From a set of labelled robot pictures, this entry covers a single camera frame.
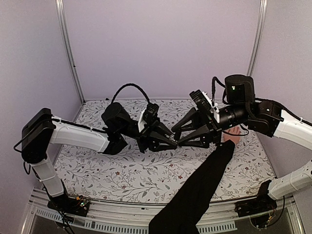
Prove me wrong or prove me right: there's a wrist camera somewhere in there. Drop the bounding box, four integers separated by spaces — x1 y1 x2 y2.
137 103 159 133
190 90 220 123

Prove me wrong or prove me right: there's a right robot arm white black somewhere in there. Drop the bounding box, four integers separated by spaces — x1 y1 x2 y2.
172 75 312 149

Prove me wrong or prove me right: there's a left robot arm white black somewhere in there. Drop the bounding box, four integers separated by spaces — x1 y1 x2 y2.
13 102 177 212

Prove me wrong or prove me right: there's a black sleeved forearm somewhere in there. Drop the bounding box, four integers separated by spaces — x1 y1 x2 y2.
148 140 235 234

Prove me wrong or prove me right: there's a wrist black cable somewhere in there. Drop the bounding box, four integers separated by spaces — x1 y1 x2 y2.
112 83 151 105
211 76 226 108

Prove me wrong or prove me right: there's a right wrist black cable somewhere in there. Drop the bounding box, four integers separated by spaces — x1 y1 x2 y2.
211 76 226 108

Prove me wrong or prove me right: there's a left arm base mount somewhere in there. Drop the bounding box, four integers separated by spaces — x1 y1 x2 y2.
47 181 90 217

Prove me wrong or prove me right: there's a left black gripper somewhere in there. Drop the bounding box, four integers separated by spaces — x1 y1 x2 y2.
118 117 180 154

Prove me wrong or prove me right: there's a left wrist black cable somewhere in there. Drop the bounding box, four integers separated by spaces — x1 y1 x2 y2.
112 83 151 105

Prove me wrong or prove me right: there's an aluminium frame post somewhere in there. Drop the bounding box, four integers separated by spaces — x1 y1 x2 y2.
247 0 268 76
55 0 86 105

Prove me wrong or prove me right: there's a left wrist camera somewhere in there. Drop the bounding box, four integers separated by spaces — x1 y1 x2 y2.
137 103 159 133

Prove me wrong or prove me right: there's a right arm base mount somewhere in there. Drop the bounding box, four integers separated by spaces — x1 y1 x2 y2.
234 180 277 229

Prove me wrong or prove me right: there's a left aluminium frame post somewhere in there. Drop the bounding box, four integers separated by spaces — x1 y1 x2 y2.
55 0 86 105

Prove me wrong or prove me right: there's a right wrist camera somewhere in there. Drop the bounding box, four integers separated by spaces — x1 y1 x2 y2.
190 90 220 123

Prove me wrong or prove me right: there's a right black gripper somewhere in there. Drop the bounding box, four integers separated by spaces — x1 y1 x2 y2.
171 103 249 149

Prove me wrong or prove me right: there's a floral patterned table mat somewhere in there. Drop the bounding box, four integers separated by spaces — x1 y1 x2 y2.
47 98 277 204

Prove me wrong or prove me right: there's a right aluminium frame post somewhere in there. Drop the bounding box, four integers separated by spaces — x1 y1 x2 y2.
247 0 268 76

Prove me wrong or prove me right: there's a person's bare hand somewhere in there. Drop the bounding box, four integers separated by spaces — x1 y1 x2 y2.
223 126 241 144

